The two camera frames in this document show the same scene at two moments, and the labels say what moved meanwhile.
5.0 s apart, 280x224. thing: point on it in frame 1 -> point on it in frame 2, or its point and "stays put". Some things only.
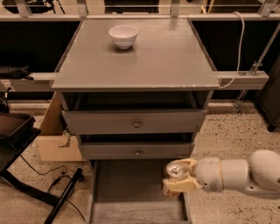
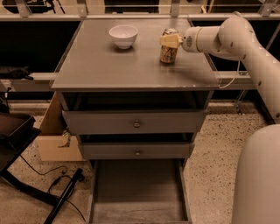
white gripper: (207, 171) -> (189, 39)
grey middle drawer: (136, 150) stays put
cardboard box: (54, 143) stays put
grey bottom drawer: (130, 192) stays put
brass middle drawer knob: (137, 153) stays put
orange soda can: (175, 171) -> (169, 54)
